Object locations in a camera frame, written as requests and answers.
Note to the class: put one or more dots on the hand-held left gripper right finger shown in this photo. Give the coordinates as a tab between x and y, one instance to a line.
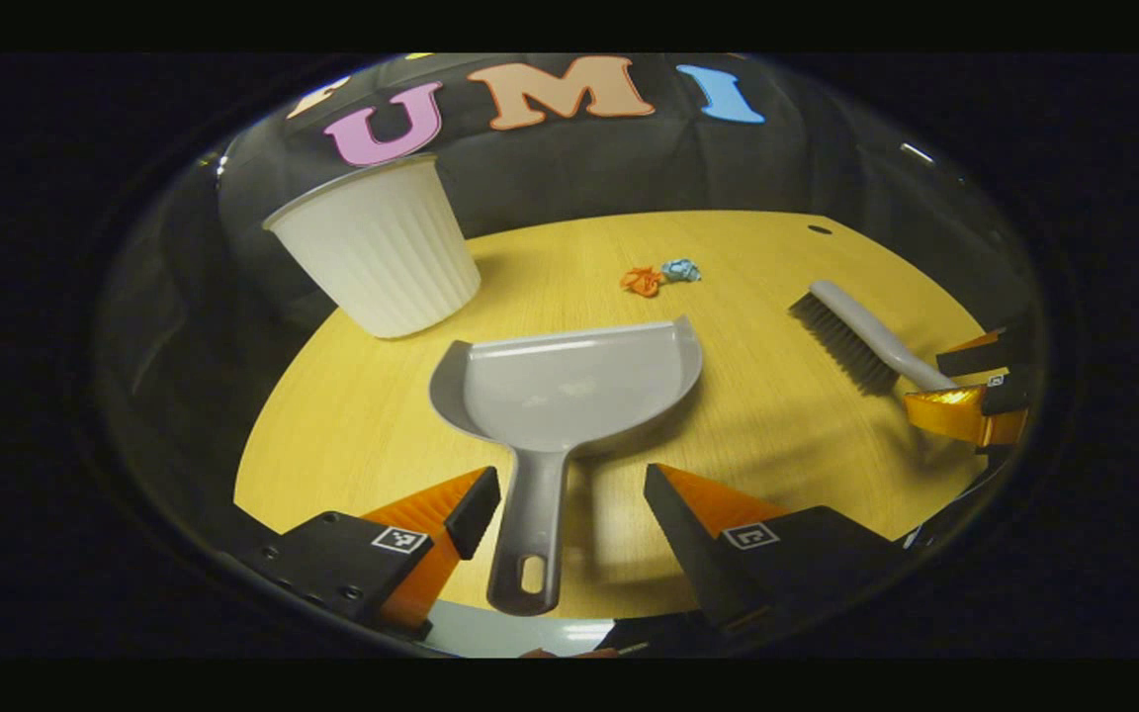
693	554

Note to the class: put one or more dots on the orange paper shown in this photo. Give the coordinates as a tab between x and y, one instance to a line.
642	282

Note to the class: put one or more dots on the grey plastic dustpan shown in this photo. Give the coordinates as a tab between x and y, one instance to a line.
569	386

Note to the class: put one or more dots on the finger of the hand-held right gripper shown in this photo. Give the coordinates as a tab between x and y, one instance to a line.
985	351
945	410

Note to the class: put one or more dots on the white ribbed garbage bin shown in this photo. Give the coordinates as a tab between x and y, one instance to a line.
382	252

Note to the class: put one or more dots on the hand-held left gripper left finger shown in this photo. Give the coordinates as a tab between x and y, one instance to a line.
332	564

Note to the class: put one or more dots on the blue paper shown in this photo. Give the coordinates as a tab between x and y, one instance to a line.
680	270

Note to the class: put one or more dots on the small grey broom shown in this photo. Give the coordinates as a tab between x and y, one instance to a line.
876	341

